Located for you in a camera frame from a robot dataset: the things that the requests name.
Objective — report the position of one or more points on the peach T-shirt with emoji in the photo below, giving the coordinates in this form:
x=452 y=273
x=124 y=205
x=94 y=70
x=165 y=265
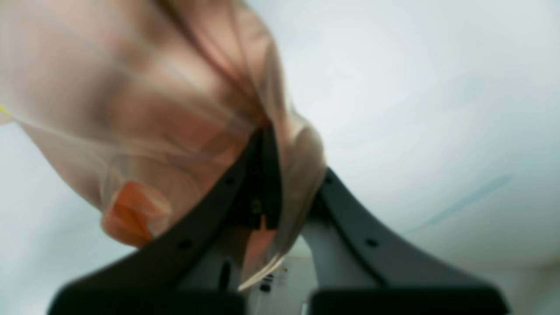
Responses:
x=141 y=105

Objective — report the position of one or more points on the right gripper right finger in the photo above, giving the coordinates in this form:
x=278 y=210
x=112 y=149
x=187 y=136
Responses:
x=364 y=268

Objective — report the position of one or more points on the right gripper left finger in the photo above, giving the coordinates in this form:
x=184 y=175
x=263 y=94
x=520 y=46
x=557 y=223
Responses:
x=195 y=267

